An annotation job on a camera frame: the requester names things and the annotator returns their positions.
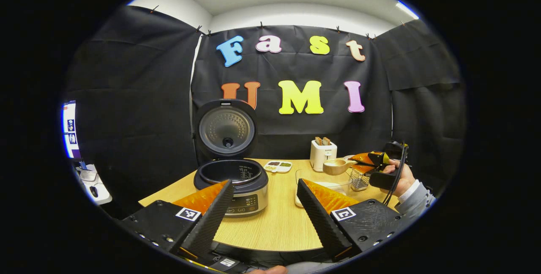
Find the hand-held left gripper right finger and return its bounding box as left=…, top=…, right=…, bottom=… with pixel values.
left=297, top=178, right=413, bottom=262

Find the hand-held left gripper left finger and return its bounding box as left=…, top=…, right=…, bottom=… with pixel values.
left=120, top=180, right=235, bottom=260

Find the clear wire chopstick holder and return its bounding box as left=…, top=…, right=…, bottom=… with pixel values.
left=350, top=166, right=372, bottom=192

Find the wooden spoon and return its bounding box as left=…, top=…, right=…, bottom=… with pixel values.
left=322, top=158, right=360, bottom=176

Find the clear container of rice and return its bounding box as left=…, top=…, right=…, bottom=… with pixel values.
left=295, top=168, right=353, bottom=208

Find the black silver rice cooker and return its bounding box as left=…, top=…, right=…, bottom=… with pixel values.
left=192, top=99, right=269, bottom=217

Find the white toaster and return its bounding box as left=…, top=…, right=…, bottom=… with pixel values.
left=310, top=139, right=338, bottom=172

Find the white divided grain dish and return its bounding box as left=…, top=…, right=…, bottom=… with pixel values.
left=263, top=160, right=293, bottom=173

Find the white side desk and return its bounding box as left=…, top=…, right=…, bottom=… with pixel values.
left=75, top=163, right=113, bottom=205

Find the black backdrop cloth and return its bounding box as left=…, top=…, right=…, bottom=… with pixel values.
left=63, top=5, right=465, bottom=219

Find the ceiling light panel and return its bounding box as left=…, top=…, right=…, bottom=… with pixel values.
left=396, top=1, right=420, bottom=20

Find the computer monitor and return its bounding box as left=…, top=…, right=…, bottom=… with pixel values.
left=62, top=101, right=82, bottom=159

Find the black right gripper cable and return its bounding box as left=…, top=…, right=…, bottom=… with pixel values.
left=382, top=143, right=410, bottom=206

